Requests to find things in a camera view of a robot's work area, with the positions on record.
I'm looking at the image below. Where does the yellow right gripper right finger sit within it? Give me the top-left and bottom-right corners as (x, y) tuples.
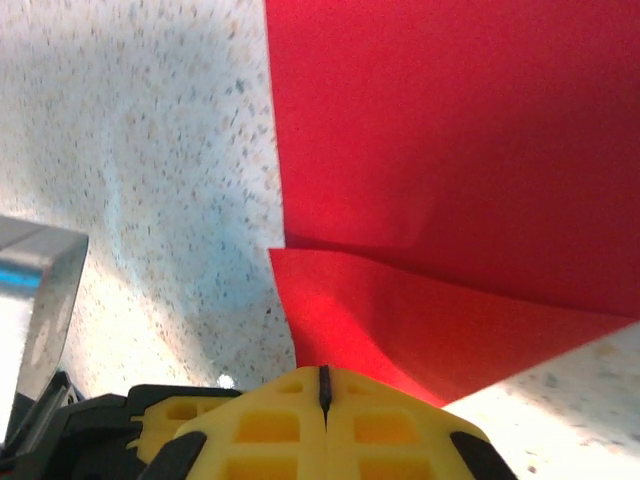
(324, 366), (517, 480)

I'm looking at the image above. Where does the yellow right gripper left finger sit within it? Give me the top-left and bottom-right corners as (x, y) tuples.
(148, 366), (328, 480)

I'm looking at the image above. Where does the red square paper sheet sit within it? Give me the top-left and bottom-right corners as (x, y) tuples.
(263, 0), (640, 409)

